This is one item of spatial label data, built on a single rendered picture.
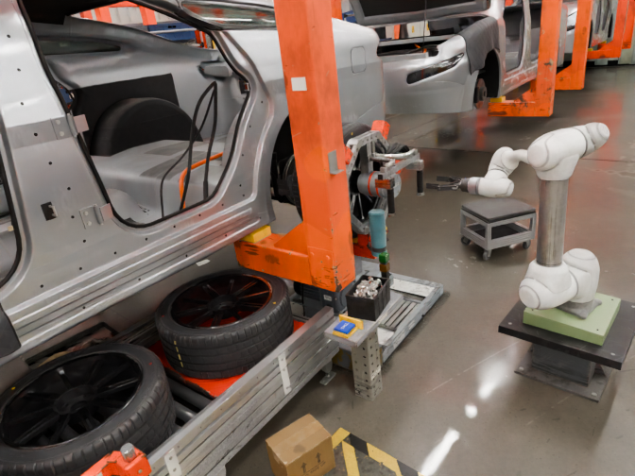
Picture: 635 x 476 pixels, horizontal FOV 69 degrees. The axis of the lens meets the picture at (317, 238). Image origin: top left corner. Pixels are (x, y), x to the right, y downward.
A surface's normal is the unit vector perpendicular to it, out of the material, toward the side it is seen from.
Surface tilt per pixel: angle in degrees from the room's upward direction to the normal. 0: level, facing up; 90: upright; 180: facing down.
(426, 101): 108
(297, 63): 90
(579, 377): 90
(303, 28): 90
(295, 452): 0
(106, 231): 91
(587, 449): 0
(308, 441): 0
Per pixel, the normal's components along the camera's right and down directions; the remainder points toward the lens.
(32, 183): 0.80, 0.13
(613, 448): -0.11, -0.91
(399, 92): -0.50, 0.39
